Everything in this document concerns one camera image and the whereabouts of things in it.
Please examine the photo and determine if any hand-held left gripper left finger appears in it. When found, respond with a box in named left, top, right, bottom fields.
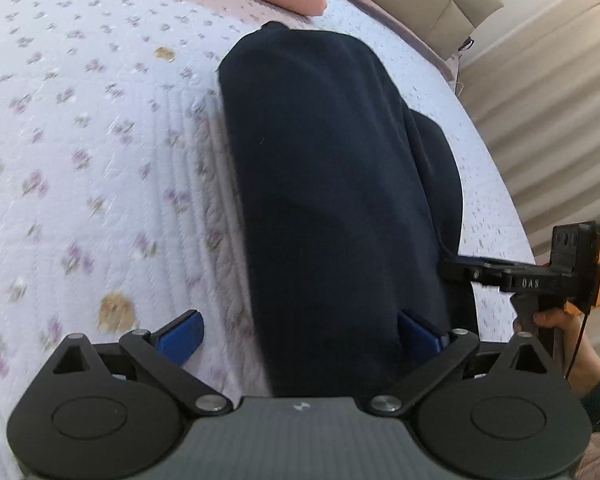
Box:
left=53, top=309, right=233, bottom=417

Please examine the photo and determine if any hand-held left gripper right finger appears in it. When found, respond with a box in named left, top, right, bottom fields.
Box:
left=368, top=311, right=552, bottom=417

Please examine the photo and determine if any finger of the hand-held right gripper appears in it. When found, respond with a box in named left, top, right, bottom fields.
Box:
left=439, top=256, right=512, bottom=288

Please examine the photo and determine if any navy garment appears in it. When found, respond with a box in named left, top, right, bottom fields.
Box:
left=216, top=22, right=478, bottom=401

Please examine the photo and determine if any person's right forearm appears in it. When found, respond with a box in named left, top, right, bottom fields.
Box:
left=564, top=345, right=600, bottom=433

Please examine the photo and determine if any person's right hand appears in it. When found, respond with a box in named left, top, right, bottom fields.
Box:
left=513, top=309, right=588, bottom=361

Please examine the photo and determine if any beige curtain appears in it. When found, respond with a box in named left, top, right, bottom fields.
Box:
left=455, top=0, right=600, bottom=241

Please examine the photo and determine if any mauve bed sheet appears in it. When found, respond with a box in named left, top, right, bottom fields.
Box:
left=325, top=0, right=463, bottom=86

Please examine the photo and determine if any floral quilted bedspread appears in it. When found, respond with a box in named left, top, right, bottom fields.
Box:
left=0, top=0, right=538, bottom=480

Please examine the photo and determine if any black cable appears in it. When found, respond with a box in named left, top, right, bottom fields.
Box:
left=562, top=305, right=592, bottom=381

